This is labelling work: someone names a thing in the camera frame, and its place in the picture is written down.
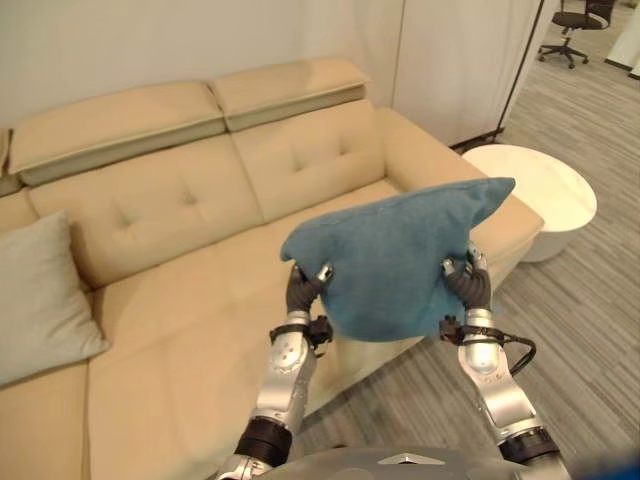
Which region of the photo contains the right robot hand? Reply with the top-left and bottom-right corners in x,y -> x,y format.
439,240 -> 494,312

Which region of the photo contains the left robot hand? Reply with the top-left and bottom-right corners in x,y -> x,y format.
285,260 -> 337,314

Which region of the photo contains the blue cushion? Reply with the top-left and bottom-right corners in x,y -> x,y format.
279,176 -> 517,344

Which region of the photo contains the beige leather sofa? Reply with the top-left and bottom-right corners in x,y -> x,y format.
0,57 -> 545,480

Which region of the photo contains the round white side table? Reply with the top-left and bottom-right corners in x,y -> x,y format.
461,144 -> 599,264

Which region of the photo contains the grey robot torso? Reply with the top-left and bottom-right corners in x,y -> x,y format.
259,446 -> 546,480

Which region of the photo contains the white partition screen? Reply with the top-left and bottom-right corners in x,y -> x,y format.
349,0 -> 551,148

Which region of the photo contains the light grey cushion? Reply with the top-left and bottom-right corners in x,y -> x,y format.
0,209 -> 112,387

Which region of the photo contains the black office chair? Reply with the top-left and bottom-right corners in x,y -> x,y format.
538,0 -> 615,70

